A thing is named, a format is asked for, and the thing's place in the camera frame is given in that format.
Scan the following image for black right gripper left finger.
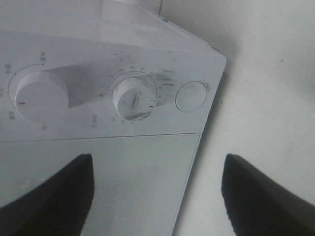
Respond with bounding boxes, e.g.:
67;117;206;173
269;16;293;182
0;154;94;236

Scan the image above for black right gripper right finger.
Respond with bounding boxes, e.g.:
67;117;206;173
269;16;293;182
221;154;315;236

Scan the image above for white microwave door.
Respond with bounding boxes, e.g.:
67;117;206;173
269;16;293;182
0;133;200;236

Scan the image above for round white door button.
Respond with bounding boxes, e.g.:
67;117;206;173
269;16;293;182
175;81;207;112

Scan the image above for white timer knob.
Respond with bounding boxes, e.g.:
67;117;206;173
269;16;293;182
112;77;157;121

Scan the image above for upper white power knob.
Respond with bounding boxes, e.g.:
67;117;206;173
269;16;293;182
15;71;69;123

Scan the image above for white microwave oven body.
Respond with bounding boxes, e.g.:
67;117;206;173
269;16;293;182
0;0;226;143

